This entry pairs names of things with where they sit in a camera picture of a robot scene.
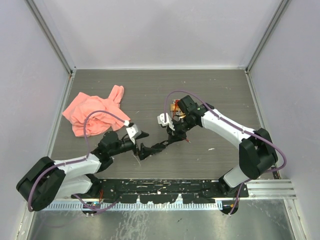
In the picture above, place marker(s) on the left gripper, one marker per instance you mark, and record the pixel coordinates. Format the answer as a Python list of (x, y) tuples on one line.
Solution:
[(144, 151)]

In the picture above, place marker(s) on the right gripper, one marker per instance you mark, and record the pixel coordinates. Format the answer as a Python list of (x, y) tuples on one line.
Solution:
[(172, 138)]

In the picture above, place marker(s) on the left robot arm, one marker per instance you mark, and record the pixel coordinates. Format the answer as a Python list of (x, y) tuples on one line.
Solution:
[(50, 179)]

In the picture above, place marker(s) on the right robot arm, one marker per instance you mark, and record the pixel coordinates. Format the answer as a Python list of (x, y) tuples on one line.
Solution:
[(256, 152)]

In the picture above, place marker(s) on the large brass padlock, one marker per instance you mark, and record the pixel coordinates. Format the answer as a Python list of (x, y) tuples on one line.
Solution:
[(174, 109)]

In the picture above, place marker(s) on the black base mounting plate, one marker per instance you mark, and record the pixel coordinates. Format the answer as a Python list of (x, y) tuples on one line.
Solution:
[(157, 191)]

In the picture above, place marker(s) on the pink cloth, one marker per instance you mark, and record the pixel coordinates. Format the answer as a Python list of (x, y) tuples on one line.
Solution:
[(93, 115)]

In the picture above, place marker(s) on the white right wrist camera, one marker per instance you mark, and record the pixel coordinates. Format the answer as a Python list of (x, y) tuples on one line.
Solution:
[(165, 121)]

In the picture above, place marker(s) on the red cable seal lock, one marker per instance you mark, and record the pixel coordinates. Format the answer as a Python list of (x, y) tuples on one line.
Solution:
[(180, 115)]

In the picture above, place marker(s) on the slotted cable duct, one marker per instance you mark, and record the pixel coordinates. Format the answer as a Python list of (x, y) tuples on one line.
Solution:
[(176, 206)]

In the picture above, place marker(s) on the aluminium frame rail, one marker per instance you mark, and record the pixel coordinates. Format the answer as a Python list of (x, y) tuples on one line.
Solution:
[(256, 189)]

